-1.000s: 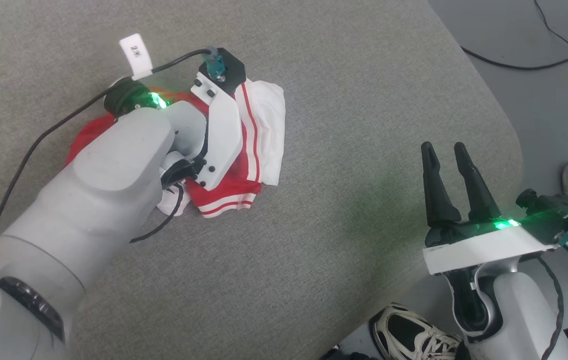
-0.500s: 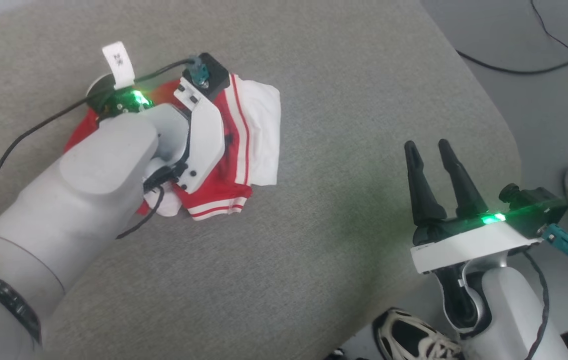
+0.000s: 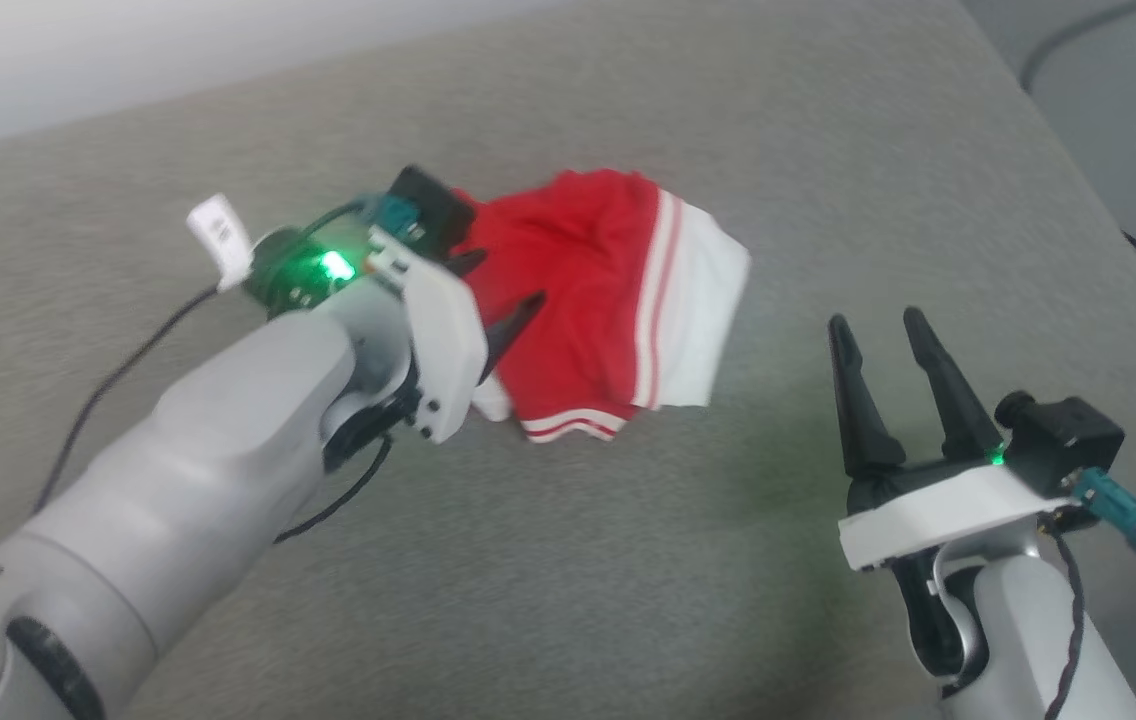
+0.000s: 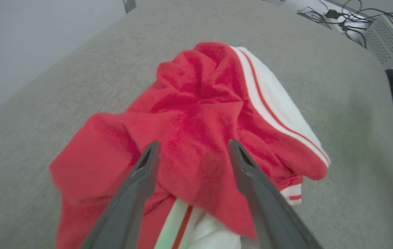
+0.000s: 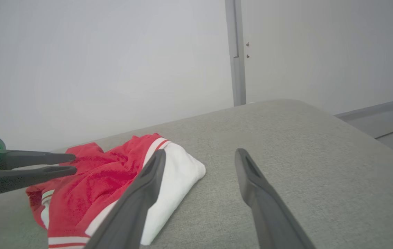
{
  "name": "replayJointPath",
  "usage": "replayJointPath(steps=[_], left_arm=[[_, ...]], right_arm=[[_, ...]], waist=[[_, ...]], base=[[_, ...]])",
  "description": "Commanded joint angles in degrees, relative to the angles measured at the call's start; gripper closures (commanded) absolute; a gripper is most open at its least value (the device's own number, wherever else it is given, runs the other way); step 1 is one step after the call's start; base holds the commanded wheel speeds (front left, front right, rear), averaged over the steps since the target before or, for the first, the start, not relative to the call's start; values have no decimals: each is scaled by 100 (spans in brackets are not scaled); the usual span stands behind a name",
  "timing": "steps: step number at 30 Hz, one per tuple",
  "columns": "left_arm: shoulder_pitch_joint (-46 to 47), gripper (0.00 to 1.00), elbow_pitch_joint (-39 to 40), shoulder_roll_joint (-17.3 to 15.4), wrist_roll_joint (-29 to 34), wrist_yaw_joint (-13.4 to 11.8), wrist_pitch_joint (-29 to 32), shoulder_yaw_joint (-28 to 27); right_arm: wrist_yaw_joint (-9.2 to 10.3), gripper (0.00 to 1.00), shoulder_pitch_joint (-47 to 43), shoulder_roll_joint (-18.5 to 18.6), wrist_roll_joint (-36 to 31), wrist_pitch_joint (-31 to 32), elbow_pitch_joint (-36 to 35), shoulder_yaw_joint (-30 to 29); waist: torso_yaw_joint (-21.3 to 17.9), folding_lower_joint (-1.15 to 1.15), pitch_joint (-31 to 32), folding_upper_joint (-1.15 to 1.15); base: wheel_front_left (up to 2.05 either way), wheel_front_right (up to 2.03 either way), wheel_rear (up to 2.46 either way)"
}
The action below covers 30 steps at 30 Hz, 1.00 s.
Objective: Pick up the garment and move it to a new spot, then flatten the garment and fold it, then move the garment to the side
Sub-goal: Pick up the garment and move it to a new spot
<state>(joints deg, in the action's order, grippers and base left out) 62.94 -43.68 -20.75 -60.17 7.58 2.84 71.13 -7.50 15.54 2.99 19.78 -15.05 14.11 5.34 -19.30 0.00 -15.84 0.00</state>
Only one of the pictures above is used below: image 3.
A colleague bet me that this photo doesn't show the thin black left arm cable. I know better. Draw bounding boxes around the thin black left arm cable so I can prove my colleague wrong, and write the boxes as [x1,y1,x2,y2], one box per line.
[31,283,224,516]
[273,435,395,547]

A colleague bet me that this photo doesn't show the grey fabric sofa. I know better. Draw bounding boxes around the grey fabric sofa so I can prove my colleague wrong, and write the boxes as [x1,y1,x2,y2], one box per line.
[0,0,1136,720]

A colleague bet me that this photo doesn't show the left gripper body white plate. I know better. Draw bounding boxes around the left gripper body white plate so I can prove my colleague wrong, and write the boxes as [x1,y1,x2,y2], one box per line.
[246,222,489,444]

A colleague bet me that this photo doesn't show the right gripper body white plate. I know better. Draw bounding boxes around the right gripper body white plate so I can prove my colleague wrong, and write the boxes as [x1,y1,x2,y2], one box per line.
[836,452,1076,574]

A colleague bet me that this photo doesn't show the teal left camera connector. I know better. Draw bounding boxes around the teal left camera connector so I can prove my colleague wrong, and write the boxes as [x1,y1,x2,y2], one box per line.
[375,193,427,246]

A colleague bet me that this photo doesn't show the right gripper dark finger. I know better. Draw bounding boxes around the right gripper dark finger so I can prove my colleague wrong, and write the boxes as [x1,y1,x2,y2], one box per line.
[903,305,1006,464]
[827,313,909,481]

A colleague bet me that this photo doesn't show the red and white sports shorts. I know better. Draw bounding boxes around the red and white sports shorts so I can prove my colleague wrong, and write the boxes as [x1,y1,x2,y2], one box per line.
[450,168,752,444]

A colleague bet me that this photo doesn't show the twisted dark right arm cable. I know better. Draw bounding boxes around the twisted dark right arm cable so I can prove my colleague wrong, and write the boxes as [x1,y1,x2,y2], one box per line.
[1040,520,1089,720]

